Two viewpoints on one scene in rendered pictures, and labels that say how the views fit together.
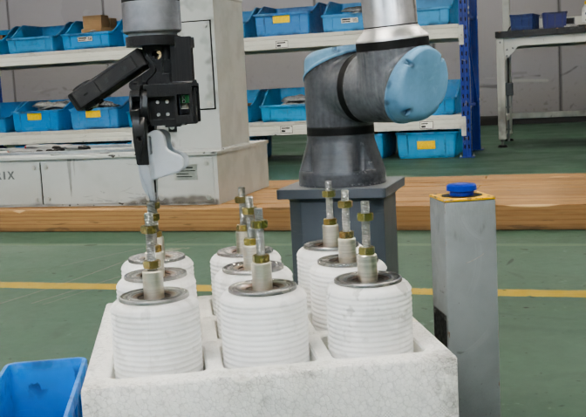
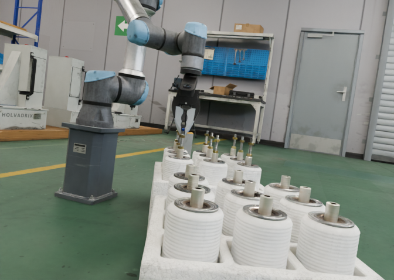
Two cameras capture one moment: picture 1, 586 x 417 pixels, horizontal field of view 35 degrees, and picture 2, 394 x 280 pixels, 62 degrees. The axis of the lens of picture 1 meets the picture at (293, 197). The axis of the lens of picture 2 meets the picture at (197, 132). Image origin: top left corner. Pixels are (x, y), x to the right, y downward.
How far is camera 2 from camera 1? 1.72 m
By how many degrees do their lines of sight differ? 89
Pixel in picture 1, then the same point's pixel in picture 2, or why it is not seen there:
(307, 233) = (103, 146)
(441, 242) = (188, 146)
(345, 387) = not seen: hidden behind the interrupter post
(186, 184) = not seen: outside the picture
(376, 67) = (139, 85)
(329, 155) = (109, 115)
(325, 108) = (109, 95)
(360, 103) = (128, 96)
